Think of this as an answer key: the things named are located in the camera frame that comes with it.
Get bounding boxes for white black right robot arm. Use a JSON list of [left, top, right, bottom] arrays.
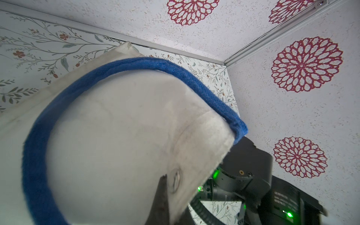
[[190, 137, 327, 225]]

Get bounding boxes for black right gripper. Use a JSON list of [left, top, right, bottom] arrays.
[[196, 137, 273, 214]]

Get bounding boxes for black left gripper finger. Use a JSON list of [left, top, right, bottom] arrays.
[[145, 175, 170, 225]]

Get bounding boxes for white canvas bag blue handles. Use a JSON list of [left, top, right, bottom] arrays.
[[1, 43, 248, 225]]

